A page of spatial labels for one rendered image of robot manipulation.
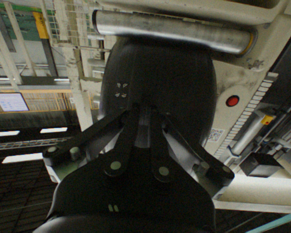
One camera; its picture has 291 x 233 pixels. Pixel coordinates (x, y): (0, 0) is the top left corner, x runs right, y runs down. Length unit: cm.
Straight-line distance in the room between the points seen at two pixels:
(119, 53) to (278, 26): 30
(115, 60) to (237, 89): 39
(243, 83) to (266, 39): 18
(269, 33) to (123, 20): 28
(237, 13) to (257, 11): 3
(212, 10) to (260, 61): 14
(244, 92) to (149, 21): 37
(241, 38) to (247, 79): 17
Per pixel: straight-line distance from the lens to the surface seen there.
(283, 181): 139
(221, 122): 53
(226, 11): 30
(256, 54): 34
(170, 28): 29
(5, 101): 472
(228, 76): 45
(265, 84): 55
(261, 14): 33
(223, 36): 33
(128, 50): 29
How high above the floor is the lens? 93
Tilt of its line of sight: 33 degrees up
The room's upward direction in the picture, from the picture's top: 172 degrees counter-clockwise
